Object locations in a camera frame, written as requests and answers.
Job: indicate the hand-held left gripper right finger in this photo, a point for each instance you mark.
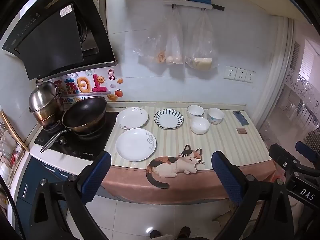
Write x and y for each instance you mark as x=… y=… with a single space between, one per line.
x=225 y=177

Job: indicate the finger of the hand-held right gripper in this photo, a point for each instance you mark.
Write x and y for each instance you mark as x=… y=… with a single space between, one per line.
x=308 y=151
x=285 y=158

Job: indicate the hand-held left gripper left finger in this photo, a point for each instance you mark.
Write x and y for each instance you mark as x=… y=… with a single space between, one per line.
x=98 y=177

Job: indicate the plain white bowl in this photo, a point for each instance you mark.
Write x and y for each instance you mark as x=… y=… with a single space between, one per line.
x=195 y=111
x=200 y=125

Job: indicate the white bowl with dots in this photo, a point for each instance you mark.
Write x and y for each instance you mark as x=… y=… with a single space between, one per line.
x=215 y=116

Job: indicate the white plate with sprig print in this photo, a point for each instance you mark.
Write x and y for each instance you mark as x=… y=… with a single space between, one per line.
x=132 y=118

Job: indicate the blue striped white plate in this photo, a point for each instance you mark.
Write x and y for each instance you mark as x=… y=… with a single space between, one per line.
x=169 y=118

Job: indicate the striped cat print tablecloth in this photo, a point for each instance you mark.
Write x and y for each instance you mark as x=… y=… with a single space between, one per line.
x=225 y=142

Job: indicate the black glass stove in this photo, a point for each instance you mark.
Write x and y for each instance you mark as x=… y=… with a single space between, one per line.
x=100 y=142

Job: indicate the small brown square coaster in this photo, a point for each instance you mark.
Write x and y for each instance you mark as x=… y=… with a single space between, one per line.
x=241 y=130

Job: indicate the blue smartphone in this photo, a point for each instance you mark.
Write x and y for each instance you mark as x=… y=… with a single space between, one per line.
x=241 y=118

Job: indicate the patterned glass sliding door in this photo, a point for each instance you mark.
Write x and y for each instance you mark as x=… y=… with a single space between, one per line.
x=295 y=92

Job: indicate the blue kitchen cabinet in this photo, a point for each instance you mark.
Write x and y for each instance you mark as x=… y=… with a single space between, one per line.
x=32 y=175

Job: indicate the person's right shoe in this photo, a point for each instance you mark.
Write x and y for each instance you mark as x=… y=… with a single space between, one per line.
x=184 y=232

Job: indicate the stainless steel steamer pot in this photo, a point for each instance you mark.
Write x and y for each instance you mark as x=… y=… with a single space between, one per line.
x=42 y=101

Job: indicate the wooden cutting board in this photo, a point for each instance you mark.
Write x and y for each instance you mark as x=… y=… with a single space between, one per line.
x=15 y=130

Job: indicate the clear plastic bag with tofu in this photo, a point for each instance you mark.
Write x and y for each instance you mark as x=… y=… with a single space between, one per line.
x=202 y=55

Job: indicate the clear plastic bag with buns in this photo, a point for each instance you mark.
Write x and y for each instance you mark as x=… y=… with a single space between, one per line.
x=175 y=47

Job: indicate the clear plastic bag with fritters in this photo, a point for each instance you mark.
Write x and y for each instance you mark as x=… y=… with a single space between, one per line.
x=155 y=47

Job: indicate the black range hood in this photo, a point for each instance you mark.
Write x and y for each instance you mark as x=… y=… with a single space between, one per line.
x=50 y=42

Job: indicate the yellow ingot wall sticker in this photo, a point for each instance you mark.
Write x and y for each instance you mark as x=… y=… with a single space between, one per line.
x=112 y=97

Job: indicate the white wall socket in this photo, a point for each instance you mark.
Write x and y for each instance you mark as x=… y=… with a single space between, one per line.
x=250 y=76
x=241 y=74
x=230 y=73

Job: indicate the colourful festive wall stickers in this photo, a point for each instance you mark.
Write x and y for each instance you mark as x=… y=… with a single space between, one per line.
x=85 y=85

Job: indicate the red seal wall sticker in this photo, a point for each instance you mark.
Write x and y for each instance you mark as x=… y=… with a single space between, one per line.
x=110 y=74

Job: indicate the white wall hook rail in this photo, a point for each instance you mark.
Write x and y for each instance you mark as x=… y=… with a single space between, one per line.
x=180 y=3

